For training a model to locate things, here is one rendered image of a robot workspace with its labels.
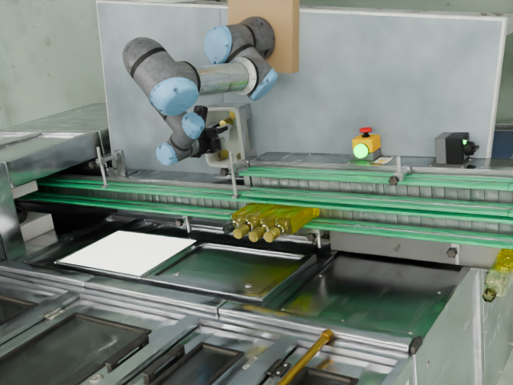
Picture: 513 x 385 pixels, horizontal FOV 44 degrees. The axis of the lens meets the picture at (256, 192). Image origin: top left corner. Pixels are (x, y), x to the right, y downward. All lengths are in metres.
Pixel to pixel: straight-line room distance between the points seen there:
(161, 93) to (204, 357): 0.69
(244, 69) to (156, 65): 0.36
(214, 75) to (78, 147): 1.12
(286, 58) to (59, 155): 1.08
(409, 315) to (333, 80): 0.82
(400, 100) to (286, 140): 0.45
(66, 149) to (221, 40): 1.00
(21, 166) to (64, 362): 1.01
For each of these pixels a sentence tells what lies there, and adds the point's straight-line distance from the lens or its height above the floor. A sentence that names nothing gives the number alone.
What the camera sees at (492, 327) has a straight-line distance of 2.41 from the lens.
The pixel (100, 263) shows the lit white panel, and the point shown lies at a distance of 2.34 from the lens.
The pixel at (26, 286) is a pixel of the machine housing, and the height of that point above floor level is 1.43.
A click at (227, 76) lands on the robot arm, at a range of 1.88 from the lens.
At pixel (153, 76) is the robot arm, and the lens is 1.68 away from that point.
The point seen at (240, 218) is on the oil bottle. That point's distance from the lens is 2.09.
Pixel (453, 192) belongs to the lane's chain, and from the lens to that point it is 1.97.
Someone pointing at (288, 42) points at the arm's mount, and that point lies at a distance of 2.17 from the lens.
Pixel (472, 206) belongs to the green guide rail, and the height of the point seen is 0.92.
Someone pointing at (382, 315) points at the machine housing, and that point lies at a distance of 1.80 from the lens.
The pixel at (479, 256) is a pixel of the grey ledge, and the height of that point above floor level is 0.88.
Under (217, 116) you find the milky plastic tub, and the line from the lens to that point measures 2.43.
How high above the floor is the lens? 2.67
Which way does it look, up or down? 52 degrees down
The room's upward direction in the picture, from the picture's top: 120 degrees counter-clockwise
